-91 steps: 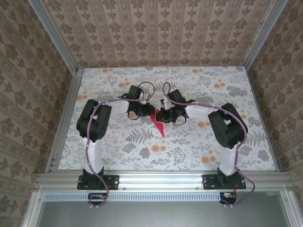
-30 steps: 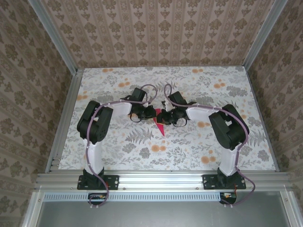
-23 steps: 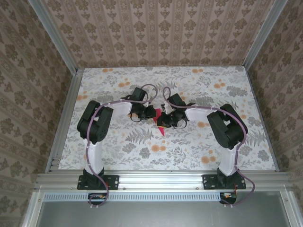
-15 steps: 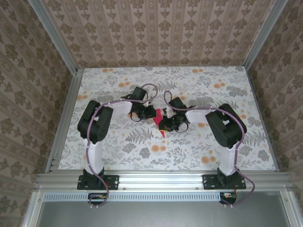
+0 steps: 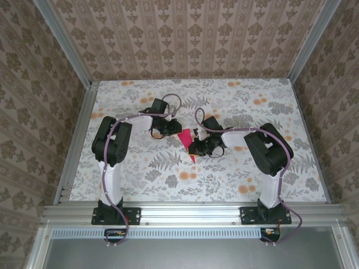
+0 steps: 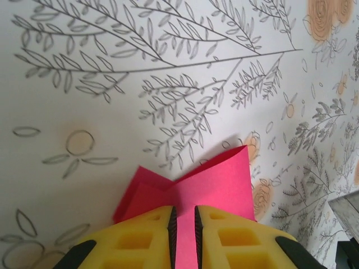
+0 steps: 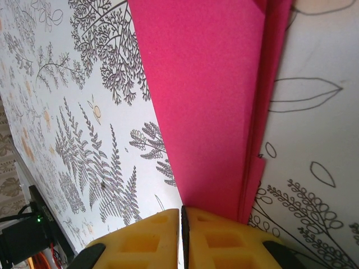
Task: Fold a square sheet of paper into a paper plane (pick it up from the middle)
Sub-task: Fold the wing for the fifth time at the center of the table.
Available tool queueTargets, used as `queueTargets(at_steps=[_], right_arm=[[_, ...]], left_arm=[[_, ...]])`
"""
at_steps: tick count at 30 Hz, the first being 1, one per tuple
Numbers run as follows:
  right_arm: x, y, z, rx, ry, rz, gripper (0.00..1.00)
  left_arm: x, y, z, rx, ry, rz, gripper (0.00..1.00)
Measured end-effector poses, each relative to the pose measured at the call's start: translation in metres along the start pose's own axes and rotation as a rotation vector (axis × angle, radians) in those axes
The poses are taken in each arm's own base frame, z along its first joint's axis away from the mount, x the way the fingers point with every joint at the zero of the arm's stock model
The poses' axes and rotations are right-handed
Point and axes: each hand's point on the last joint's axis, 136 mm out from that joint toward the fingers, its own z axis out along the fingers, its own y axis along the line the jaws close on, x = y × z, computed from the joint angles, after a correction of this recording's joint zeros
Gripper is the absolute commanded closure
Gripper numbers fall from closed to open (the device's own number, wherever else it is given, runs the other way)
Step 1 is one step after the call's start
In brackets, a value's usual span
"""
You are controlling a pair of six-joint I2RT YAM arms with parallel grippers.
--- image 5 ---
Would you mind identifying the pink paper sheet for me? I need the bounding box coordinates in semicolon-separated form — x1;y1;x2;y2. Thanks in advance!
176;127;199;164

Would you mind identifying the aluminium side rail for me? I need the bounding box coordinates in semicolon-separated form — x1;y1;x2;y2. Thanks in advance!
53;80;99;206

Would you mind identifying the grey slotted cable duct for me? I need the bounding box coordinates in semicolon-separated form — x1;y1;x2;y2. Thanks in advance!
52;227;281;239

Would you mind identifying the aluminium corner post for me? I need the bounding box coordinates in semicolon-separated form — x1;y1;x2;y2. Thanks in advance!
33;0;93;89
286;0;345;82

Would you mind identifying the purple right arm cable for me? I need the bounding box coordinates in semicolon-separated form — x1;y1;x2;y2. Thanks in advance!
195;107;303;247

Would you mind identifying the aluminium lower frame bar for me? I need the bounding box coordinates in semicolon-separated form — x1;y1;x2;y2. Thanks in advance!
25;226;53;269
330;226;356;269

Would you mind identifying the floral table cover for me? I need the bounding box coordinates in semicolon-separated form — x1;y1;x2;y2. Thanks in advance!
68;79;328;203

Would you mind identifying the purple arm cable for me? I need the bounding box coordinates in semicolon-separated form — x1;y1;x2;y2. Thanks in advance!
101;93;183;249
195;107;303;247

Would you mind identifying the black connector board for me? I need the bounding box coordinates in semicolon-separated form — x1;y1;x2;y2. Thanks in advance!
259;227;281;243
104;228;128;244

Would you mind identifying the grey metal panel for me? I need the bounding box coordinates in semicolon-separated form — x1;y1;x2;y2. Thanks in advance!
44;238;342;269

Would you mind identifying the aluminium cross rail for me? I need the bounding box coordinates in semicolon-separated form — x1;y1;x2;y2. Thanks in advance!
40;203;347;226

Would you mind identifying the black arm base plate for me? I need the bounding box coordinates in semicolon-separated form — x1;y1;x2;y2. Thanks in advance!
240;206;292;226
91;206;141;226

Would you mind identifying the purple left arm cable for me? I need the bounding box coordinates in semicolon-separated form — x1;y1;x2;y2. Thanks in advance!
101;93;183;249

